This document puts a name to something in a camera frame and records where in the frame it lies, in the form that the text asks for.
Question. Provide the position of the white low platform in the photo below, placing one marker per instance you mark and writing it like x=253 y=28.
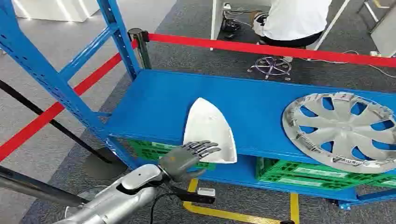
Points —
x=55 y=10

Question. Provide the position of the silver plastic hubcap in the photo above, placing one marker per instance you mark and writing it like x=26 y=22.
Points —
x=342 y=130

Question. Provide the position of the person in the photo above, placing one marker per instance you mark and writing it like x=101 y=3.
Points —
x=294 y=18

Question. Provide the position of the green plastic crate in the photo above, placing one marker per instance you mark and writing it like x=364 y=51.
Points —
x=294 y=174
x=148 y=150

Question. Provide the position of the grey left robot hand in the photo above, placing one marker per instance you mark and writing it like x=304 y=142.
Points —
x=179 y=162

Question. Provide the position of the chrome chair base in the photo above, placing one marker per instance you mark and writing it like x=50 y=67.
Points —
x=272 y=66

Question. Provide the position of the blue metal shelf rack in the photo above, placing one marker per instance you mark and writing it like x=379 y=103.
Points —
x=247 y=108

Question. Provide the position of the dark grey pole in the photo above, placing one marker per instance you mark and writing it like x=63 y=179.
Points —
x=37 y=188

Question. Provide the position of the grey cabinet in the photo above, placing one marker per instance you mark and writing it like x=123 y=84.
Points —
x=385 y=35

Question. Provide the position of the white triangular plastic cover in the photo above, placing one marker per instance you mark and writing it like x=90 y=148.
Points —
x=207 y=123

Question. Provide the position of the red barrier belt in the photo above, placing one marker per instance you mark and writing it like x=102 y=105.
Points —
x=278 y=50
x=46 y=116

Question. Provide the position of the black stanchion post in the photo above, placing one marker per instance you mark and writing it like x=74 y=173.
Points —
x=140 y=46

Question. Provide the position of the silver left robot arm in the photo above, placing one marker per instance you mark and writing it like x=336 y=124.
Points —
x=123 y=198

